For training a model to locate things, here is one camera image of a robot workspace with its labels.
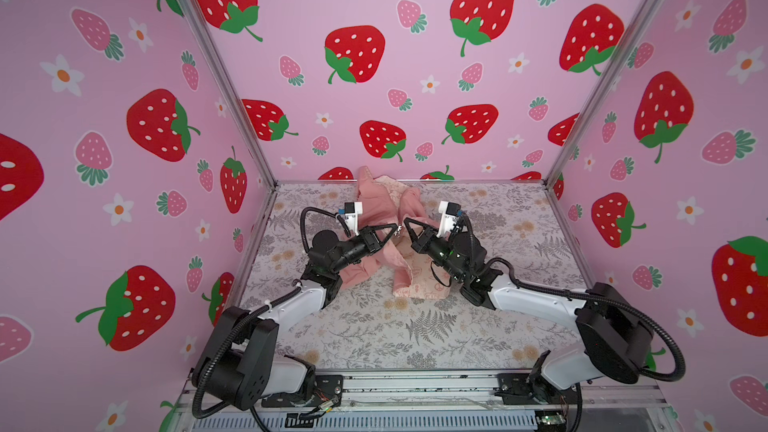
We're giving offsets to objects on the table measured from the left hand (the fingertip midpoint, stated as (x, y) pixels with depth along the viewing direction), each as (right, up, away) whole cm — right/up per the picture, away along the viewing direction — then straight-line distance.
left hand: (397, 229), depth 74 cm
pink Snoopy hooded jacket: (-5, +8, +35) cm, 36 cm away
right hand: (+1, +2, 0) cm, 2 cm away
